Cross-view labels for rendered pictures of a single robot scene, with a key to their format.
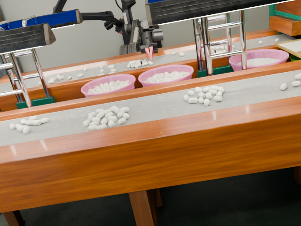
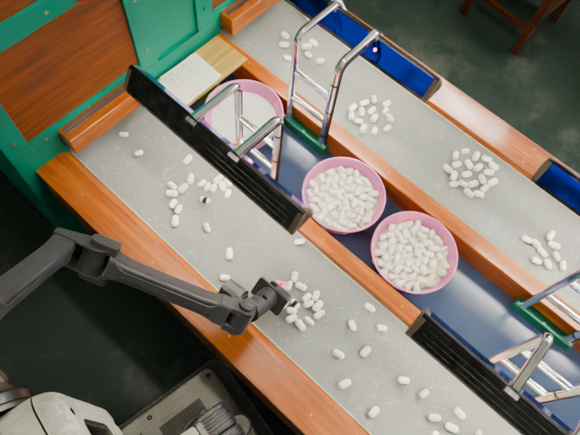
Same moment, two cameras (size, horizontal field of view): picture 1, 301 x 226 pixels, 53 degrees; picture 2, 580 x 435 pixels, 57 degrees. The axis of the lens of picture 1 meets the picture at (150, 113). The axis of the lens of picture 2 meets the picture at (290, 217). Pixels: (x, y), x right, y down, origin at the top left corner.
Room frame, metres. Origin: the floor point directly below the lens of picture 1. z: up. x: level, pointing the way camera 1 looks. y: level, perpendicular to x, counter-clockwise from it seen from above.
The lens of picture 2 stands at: (2.16, 0.17, 2.25)
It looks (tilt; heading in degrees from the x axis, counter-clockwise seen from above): 65 degrees down; 211
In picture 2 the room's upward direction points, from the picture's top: 9 degrees clockwise
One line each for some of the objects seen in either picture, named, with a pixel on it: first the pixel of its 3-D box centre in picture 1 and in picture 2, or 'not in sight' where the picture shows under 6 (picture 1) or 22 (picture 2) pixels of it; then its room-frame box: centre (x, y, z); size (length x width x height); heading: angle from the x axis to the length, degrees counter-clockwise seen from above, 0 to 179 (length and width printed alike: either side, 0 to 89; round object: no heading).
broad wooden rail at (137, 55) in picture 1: (137, 67); (261, 366); (1.96, 0.03, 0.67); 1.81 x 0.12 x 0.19; 87
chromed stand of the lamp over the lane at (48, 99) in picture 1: (28, 62); (517, 397); (1.63, 0.59, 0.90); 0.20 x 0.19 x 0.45; 87
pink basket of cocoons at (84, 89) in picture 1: (110, 92); (410, 255); (1.41, 0.17, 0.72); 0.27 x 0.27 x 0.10
